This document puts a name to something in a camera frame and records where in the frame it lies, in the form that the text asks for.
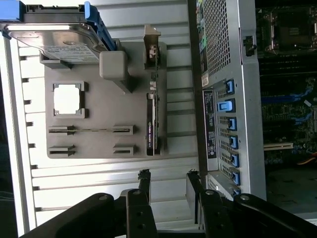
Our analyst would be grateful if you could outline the green RAM stick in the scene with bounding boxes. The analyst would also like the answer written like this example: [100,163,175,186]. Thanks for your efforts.
[49,127,131,132]

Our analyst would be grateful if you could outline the white expansion slot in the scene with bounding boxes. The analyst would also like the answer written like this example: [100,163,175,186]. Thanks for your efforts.
[263,143,294,151]

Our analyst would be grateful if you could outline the open grey PC case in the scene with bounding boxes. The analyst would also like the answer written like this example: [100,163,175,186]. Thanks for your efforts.
[187,0,317,221]

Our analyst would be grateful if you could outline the grey plastic parts rack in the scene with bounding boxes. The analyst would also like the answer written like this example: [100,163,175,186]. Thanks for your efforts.
[39,41,168,160]

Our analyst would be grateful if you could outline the green motherboard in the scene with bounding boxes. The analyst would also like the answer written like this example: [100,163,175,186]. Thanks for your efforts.
[256,4,317,172]

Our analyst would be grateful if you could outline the blue expansion slot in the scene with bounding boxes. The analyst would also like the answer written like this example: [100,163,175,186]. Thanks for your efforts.
[261,87,313,104]

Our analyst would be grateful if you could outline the silver CPU chip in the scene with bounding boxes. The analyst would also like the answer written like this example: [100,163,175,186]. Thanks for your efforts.
[53,86,83,116]

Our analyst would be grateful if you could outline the hard disk in blue carrier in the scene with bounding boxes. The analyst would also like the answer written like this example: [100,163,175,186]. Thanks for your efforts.
[0,0,117,64]

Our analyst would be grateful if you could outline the CPU socket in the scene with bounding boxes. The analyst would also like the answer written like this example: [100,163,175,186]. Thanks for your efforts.
[270,9,317,55]

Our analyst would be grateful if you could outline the black yellow power wire bundle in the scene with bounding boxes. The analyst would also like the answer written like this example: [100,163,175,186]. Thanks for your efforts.
[296,151,317,167]

